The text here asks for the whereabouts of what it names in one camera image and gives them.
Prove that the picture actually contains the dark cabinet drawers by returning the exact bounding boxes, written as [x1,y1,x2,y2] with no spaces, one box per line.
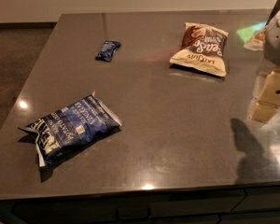
[0,187,280,224]

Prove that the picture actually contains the brown and cream chip bag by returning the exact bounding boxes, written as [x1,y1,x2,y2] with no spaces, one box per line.
[170,22,229,77]

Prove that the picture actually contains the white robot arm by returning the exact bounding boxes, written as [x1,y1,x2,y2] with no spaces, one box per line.
[248,0,280,123]

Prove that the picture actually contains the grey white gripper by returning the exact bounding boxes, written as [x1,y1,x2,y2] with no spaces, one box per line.
[248,0,280,123]

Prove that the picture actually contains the orange snack bag at edge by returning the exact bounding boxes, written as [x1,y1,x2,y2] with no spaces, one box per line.
[244,27,266,51]

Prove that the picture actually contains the blue kettle chip bag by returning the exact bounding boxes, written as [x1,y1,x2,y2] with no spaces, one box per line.
[21,93,122,167]

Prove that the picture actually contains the small dark blue snack packet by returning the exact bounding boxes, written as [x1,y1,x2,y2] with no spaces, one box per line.
[95,40,121,63]

